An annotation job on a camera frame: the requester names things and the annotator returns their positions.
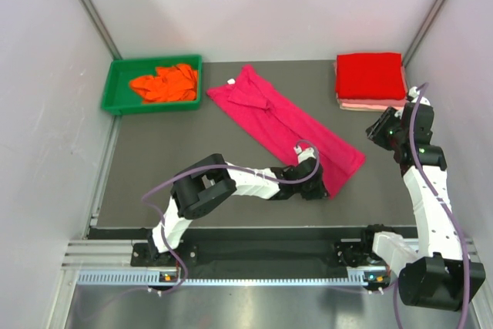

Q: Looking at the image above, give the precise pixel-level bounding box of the magenta pink t-shirt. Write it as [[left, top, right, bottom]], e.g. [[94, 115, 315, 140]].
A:
[[206, 65, 366, 198]]

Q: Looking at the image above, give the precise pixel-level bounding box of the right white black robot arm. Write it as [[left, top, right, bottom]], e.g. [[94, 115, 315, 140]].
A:
[[359, 102, 465, 311]]

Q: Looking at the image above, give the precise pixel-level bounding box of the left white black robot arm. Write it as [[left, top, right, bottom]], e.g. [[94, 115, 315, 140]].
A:
[[147, 148, 329, 265]]

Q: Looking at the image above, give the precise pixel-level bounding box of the folded peach t-shirt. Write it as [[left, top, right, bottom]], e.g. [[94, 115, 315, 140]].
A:
[[338, 99, 404, 112]]

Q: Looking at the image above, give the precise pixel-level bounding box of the folded red t-shirt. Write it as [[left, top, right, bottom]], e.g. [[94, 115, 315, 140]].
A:
[[335, 52, 407, 100]]

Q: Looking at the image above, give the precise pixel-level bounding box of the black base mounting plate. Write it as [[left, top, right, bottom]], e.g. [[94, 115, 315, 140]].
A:
[[130, 227, 380, 279]]

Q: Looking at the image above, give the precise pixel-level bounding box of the orange t-shirt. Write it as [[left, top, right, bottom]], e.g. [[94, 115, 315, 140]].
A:
[[129, 63, 199, 104]]

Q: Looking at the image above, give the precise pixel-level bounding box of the green plastic bin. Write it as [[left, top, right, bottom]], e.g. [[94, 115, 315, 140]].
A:
[[102, 55, 203, 116]]

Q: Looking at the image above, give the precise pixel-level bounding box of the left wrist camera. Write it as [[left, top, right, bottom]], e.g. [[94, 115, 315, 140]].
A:
[[293, 145, 317, 164]]

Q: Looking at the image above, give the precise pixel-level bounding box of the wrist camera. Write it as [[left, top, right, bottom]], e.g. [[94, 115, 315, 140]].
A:
[[293, 145, 317, 164], [407, 86, 431, 106]]

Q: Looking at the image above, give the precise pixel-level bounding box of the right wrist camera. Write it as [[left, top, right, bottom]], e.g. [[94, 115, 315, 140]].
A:
[[407, 86, 431, 106]]

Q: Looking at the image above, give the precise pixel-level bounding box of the aluminium frame rail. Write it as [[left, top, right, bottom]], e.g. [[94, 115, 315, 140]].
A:
[[62, 240, 133, 269]]

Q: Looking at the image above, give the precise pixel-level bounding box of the slotted grey cable duct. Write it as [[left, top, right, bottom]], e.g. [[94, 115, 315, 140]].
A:
[[77, 268, 389, 287]]

